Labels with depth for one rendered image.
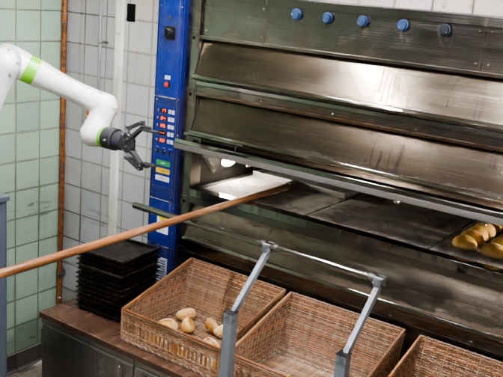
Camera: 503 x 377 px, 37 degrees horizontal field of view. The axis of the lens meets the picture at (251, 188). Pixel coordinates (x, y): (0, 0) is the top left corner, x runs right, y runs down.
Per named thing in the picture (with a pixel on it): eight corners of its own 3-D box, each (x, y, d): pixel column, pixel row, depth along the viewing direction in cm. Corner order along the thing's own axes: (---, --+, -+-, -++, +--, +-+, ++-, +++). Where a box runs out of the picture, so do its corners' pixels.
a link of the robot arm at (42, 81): (29, 87, 312) (31, 82, 302) (40, 63, 314) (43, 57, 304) (109, 126, 323) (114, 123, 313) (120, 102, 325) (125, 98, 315)
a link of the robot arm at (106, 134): (96, 149, 307) (97, 127, 305) (117, 146, 316) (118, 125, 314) (107, 152, 304) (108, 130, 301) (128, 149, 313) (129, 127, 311)
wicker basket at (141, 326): (188, 308, 372) (191, 255, 365) (283, 345, 342) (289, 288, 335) (117, 339, 333) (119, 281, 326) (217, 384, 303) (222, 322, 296)
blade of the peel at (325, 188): (344, 198, 367) (344, 193, 366) (252, 175, 396) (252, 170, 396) (376, 186, 395) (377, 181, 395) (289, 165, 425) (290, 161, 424)
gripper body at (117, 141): (124, 129, 309) (141, 132, 304) (123, 149, 311) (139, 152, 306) (111, 130, 303) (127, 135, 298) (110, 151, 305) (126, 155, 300)
